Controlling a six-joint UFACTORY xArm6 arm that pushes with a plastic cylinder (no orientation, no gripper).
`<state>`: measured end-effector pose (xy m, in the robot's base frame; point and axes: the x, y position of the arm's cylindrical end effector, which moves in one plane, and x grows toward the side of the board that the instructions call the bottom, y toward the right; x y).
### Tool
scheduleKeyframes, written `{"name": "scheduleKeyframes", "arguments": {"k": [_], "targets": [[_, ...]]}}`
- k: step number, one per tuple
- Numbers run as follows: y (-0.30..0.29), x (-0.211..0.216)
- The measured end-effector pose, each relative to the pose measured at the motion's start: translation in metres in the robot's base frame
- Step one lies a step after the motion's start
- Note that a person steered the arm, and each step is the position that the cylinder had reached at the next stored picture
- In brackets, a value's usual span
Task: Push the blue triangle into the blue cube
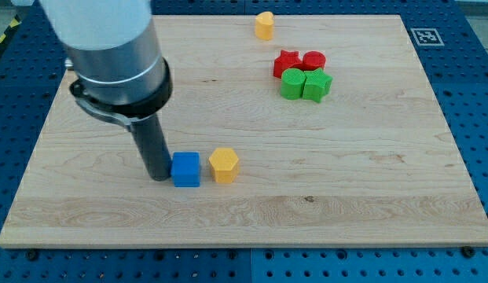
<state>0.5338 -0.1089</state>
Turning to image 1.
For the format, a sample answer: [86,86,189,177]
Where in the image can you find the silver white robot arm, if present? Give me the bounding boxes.
[39,0,172,129]

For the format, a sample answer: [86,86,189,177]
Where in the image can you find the blue cube block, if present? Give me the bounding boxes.
[171,152,200,187]

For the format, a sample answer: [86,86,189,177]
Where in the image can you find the yellow hexagon block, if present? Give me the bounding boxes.
[208,148,240,184]

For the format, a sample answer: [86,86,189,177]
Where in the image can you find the wooden board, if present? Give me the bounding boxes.
[0,15,488,249]

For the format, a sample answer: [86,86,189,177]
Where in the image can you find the green cylinder block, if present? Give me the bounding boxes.
[281,68,306,100]

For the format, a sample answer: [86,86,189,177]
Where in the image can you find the green star block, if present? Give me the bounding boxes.
[303,68,333,103]

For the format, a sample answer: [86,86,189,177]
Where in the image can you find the red star block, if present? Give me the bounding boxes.
[273,50,303,79]

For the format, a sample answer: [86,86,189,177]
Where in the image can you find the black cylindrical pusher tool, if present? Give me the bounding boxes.
[130,114,172,181]

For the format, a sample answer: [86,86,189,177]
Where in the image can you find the red cylinder block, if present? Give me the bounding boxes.
[302,51,327,71]

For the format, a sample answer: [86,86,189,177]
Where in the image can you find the yellow heart block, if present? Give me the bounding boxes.
[255,11,274,41]

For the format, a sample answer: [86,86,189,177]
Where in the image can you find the white fiducial marker tag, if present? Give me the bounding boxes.
[411,28,444,46]

